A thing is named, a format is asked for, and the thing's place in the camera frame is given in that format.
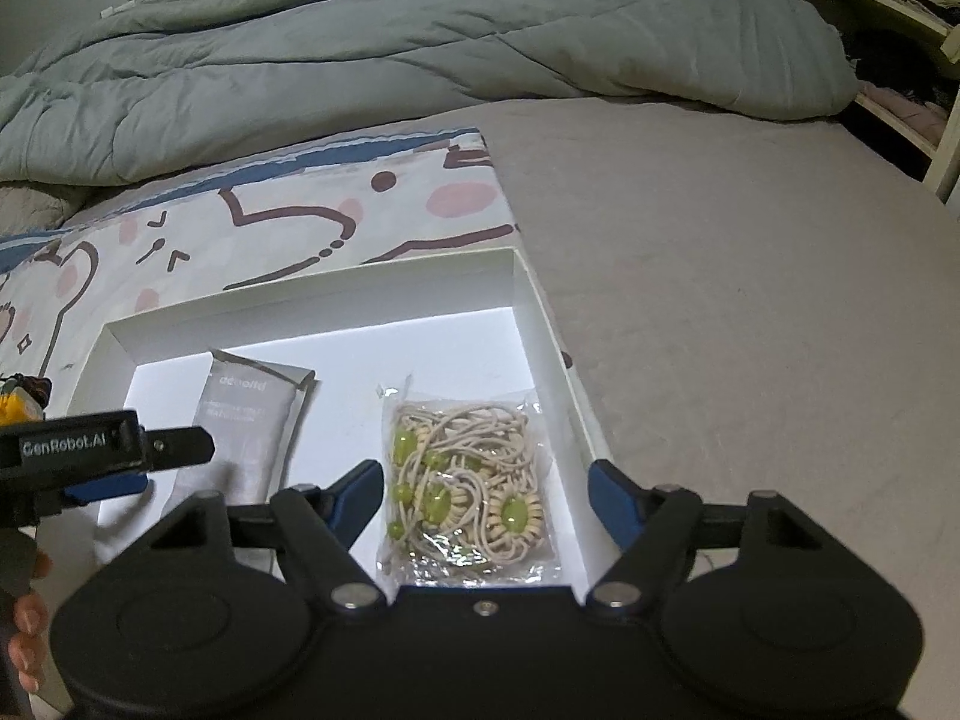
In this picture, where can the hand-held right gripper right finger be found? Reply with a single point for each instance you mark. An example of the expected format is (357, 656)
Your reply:
(611, 495)

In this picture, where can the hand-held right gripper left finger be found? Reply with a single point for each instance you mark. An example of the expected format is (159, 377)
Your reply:
(360, 495)

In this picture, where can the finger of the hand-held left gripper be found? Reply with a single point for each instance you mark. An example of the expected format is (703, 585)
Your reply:
(105, 487)
(180, 446)

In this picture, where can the yellow headlamp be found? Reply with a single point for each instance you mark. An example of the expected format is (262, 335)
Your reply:
(19, 405)

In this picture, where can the grey foil pouch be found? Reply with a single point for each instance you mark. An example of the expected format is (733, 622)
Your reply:
(240, 420)

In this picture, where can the white cardboard box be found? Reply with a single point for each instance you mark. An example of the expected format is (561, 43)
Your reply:
(450, 330)

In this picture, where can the person's left hand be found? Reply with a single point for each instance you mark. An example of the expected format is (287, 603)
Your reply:
(30, 615)

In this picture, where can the beige bed sheet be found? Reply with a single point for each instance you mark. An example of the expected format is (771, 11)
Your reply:
(750, 315)

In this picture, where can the beige fluffy pillow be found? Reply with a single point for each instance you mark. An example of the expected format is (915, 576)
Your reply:
(30, 206)

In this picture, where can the printed bear blanket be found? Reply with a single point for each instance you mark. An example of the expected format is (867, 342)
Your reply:
(300, 202)

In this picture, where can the grey duvet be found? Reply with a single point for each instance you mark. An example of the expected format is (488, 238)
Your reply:
(375, 52)

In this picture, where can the white charger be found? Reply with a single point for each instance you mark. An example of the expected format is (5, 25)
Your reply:
(116, 9)

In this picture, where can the cream storage shelf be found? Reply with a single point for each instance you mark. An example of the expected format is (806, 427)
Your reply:
(941, 165)

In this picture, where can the dark clothes pile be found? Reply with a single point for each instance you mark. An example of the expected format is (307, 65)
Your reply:
(900, 60)

